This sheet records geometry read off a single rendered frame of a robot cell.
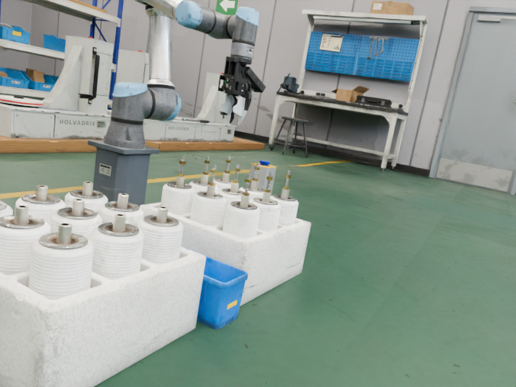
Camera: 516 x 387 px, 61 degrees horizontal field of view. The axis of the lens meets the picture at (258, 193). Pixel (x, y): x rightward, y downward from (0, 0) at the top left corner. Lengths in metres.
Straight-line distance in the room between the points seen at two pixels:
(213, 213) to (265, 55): 5.83
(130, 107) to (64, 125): 1.71
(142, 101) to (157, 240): 0.84
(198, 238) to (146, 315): 0.37
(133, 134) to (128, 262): 0.87
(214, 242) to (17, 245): 0.51
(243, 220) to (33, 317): 0.59
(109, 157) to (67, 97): 1.91
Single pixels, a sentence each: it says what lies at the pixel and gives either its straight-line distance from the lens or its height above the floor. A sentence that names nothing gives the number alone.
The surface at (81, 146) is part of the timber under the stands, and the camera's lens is 3.34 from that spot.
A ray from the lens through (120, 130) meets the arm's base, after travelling 1.65.
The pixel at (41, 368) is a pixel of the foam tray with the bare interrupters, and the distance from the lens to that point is 0.78.
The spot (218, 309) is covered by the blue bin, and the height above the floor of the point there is 0.05.
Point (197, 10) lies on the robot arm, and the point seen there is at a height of 0.77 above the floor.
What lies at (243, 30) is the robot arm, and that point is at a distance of 1.46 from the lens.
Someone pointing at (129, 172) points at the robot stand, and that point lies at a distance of 1.64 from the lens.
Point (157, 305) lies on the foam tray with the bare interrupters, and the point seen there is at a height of 0.11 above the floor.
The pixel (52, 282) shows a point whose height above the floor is 0.20.
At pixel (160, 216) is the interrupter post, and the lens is 0.94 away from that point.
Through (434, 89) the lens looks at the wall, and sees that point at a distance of 6.14.
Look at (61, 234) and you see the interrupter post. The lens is 0.78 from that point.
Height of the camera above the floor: 0.52
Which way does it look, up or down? 11 degrees down
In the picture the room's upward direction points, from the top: 10 degrees clockwise
